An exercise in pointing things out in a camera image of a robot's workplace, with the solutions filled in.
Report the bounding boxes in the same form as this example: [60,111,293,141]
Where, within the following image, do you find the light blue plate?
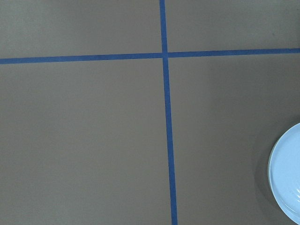
[268,124,300,224]

